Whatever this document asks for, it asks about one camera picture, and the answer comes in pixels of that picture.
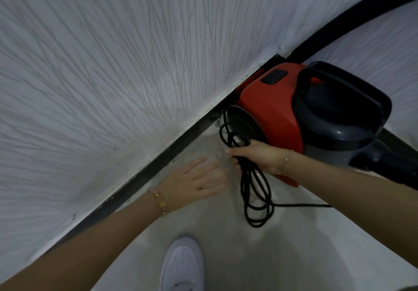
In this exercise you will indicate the person's left hand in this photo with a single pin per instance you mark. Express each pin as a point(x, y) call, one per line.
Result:
point(192, 183)

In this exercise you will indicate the person's right hand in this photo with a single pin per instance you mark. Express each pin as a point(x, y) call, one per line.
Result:
point(264, 157)

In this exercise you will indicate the red and black vacuum cleaner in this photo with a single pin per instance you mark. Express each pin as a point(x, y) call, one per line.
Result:
point(271, 104)

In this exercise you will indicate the person's right forearm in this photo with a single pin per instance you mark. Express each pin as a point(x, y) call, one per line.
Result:
point(359, 196)

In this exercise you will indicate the person's left forearm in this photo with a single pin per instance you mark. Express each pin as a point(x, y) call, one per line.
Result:
point(88, 248)

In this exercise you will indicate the white left shoe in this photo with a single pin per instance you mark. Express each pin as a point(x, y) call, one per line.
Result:
point(183, 264)

